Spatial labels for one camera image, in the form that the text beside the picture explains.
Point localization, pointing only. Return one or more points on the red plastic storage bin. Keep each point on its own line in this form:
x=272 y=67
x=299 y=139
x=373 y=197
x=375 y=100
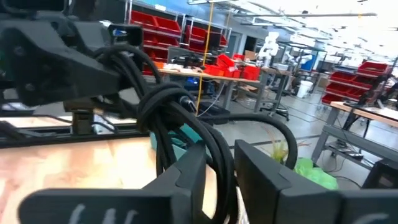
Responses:
x=168 y=25
x=143 y=19
x=250 y=73
x=225 y=60

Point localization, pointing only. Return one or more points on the grey shelf rack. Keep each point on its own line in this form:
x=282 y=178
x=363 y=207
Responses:
x=186 y=18

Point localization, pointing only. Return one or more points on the rack of red bins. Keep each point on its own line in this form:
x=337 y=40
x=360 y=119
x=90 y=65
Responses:
x=357 y=81

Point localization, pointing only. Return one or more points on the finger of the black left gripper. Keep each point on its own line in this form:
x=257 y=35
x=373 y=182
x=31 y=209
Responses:
x=53 y=65
x=90 y=105

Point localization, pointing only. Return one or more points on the white humanoid robot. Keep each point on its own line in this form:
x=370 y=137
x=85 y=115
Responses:
x=269 y=46

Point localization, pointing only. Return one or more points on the blue display panel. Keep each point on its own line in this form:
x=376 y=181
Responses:
x=308 y=63

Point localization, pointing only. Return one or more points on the wooden work table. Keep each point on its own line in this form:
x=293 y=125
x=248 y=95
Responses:
x=186 y=72
x=367 y=113

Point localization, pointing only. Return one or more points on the cardboard box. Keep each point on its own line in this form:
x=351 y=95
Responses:
x=250 y=55

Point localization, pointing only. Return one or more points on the green succulent plant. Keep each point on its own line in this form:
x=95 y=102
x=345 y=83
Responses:
x=314 y=174

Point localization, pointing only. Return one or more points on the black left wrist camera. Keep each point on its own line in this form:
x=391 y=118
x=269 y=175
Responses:
x=127 y=34

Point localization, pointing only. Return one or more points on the white bucket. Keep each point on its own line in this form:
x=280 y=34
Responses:
x=304 y=89

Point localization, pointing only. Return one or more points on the black aluminium table frame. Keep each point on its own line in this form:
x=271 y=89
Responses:
x=46 y=137

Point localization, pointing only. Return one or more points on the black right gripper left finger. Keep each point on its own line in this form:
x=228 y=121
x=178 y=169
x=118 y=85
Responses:
x=124 y=205

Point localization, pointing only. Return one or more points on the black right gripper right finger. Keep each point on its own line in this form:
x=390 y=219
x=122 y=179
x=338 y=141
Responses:
x=295 y=205

